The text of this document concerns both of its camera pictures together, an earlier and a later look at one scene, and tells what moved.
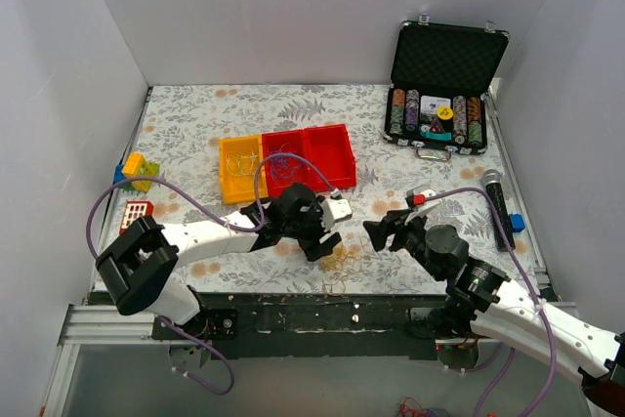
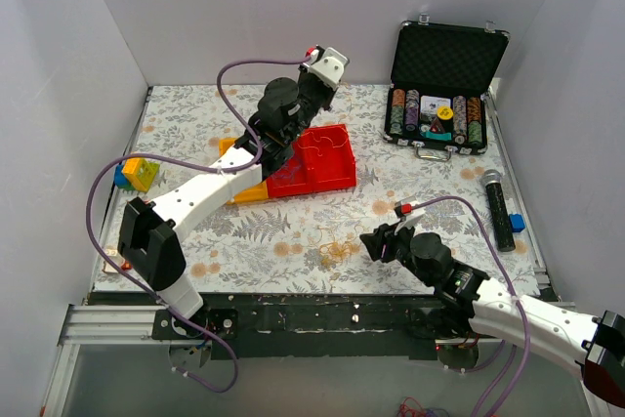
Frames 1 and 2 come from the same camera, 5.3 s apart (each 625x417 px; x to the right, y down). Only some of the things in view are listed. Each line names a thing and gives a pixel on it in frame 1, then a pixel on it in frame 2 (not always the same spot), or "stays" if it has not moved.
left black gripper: [315, 229] → [316, 93]
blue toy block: [118, 175] stays
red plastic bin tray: [322, 158] stays
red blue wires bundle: [410, 408] stays
